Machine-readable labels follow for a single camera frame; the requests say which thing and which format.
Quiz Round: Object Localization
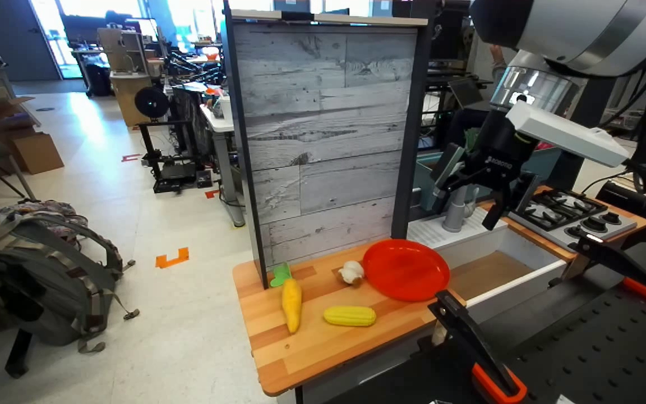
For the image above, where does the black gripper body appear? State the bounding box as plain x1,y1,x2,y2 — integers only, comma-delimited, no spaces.
443,111,539,200

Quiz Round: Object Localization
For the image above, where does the grey toy tap faucet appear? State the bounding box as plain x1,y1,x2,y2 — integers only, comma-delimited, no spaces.
442,183,482,234

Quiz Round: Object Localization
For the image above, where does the red plastic bowl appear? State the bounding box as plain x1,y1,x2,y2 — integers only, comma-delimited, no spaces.
359,235,452,306

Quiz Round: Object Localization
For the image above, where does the white toy garlic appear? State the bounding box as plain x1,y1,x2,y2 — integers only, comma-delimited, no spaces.
333,259,368,288

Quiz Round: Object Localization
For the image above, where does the yellow carrot plushie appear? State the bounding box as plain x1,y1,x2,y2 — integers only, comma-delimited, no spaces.
267,263,305,334

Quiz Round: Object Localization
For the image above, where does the white toy sink basin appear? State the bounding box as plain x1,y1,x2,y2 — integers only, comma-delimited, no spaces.
407,209,569,309

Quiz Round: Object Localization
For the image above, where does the black stove burner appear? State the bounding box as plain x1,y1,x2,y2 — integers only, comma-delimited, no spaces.
511,187,628,238

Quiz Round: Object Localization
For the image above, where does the grey wood-pattern backsplash panel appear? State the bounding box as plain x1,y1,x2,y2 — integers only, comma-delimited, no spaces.
222,6,433,290

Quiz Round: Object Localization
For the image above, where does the black equipment stand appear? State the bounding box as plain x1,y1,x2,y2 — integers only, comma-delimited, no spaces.
131,82,212,196

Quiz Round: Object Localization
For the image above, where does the orange floor marker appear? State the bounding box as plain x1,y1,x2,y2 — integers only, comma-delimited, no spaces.
153,245,192,270

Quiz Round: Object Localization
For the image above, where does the grey office chair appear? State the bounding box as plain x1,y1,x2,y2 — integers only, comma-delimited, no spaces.
0,198,142,380

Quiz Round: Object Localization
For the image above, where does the brown cardboard box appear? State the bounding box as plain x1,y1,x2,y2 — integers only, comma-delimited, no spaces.
7,132,64,176

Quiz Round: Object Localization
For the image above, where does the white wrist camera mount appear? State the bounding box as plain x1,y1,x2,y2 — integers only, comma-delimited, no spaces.
505,99,634,168

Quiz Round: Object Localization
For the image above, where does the black clamp with orange handle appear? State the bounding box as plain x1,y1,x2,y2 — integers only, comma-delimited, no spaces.
561,234,646,306
425,290,531,404

